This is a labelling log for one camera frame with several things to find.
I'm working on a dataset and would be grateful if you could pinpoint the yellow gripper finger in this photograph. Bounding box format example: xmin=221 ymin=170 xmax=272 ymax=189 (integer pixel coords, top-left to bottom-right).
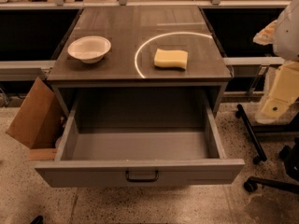
xmin=261 ymin=62 xmax=299 ymax=119

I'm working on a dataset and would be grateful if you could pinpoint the yellow sponge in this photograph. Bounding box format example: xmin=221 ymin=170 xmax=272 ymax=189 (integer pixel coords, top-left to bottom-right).
xmin=154 ymin=49 xmax=188 ymax=69

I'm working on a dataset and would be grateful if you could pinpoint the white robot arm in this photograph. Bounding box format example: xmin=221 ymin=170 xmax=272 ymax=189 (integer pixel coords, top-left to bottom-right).
xmin=253 ymin=0 xmax=299 ymax=124

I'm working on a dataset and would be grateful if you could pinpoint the grey open top drawer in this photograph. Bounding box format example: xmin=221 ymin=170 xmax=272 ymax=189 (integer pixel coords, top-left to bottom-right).
xmin=36 ymin=87 xmax=245 ymax=188

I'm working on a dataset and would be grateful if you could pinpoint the grey cabinet with wood top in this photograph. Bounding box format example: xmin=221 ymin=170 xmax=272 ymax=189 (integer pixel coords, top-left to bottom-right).
xmin=48 ymin=6 xmax=232 ymax=113

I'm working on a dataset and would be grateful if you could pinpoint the black office chair base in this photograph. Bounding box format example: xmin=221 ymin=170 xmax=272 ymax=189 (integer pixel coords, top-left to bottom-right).
xmin=235 ymin=104 xmax=299 ymax=194

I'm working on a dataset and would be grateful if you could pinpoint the white bowl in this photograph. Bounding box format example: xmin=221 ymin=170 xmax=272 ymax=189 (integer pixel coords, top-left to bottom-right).
xmin=67 ymin=35 xmax=111 ymax=63

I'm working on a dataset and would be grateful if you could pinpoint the brown cardboard box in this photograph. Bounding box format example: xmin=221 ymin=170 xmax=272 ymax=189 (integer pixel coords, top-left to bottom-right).
xmin=7 ymin=77 xmax=64 ymax=149

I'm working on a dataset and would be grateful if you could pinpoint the wooden board under box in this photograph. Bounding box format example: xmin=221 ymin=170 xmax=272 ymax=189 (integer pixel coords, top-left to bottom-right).
xmin=28 ymin=148 xmax=57 ymax=161

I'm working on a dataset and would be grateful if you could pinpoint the black drawer handle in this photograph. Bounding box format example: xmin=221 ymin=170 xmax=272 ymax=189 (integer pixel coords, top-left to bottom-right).
xmin=125 ymin=171 xmax=159 ymax=183

